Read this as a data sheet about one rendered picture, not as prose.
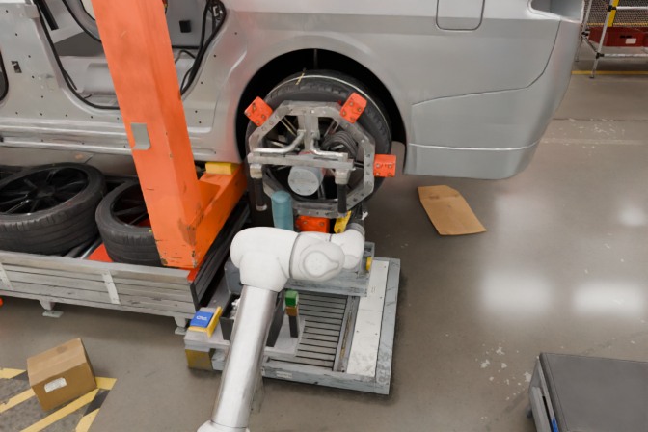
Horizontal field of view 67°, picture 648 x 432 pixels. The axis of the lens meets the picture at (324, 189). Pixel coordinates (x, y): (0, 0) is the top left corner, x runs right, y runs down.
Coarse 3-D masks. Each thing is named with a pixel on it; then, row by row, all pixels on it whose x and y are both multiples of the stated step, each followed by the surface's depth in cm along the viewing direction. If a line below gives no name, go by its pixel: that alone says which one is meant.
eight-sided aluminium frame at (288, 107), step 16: (288, 112) 200; (304, 112) 199; (320, 112) 197; (336, 112) 196; (256, 128) 213; (352, 128) 198; (256, 144) 210; (368, 144) 200; (368, 160) 204; (368, 176) 209; (272, 192) 222; (352, 192) 220; (368, 192) 212; (304, 208) 224; (320, 208) 223; (336, 208) 221
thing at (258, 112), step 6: (258, 102) 204; (264, 102) 207; (252, 108) 202; (258, 108) 202; (264, 108) 204; (270, 108) 208; (246, 114) 204; (252, 114) 204; (258, 114) 203; (264, 114) 202; (270, 114) 205; (252, 120) 205; (258, 120) 204; (264, 120) 204; (258, 126) 206
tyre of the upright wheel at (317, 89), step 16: (288, 80) 217; (304, 80) 208; (320, 80) 206; (336, 80) 208; (352, 80) 215; (272, 96) 207; (288, 96) 205; (304, 96) 204; (320, 96) 203; (336, 96) 201; (368, 96) 212; (368, 112) 203; (384, 112) 219; (368, 128) 206; (384, 128) 209; (384, 144) 208; (384, 176) 217; (352, 208) 229
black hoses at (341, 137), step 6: (342, 132) 194; (324, 138) 206; (330, 138) 193; (336, 138) 190; (342, 138) 190; (348, 138) 191; (324, 144) 197; (330, 144) 191; (342, 144) 188; (348, 144) 190; (354, 144) 193; (324, 150) 196; (348, 150) 189; (354, 150) 191; (354, 156) 189
